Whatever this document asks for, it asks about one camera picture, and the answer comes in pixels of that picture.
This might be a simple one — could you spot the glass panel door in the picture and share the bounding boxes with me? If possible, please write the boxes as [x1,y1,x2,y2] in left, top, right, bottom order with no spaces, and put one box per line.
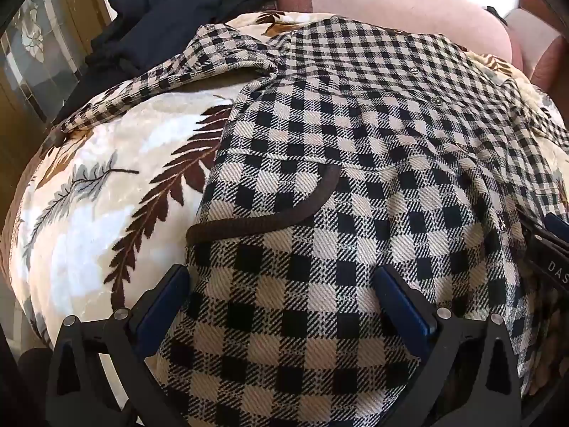
[0,0,112,154]

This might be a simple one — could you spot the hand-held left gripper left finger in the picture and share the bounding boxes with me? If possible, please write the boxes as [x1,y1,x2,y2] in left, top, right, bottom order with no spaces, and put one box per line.
[44,264,191,427]

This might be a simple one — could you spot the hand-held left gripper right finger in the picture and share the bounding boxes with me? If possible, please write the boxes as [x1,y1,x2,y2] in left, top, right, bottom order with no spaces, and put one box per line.
[372,265,522,427]

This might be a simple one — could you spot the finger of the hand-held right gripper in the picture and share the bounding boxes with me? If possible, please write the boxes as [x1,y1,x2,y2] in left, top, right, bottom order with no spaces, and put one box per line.
[527,212,569,254]

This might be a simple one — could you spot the pink sofa cushion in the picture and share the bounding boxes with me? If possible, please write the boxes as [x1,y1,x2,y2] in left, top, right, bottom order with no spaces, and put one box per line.
[276,0,523,68]

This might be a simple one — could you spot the dark cloth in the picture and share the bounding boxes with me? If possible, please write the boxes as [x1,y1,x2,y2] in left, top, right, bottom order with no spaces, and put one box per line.
[53,0,295,125]

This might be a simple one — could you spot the leaf print blanket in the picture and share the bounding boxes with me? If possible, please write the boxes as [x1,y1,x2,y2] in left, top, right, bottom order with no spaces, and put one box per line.
[9,9,569,352]

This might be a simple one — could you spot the black beige checkered jacket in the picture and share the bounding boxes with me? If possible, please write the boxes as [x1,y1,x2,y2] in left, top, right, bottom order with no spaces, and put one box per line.
[60,15,569,427]

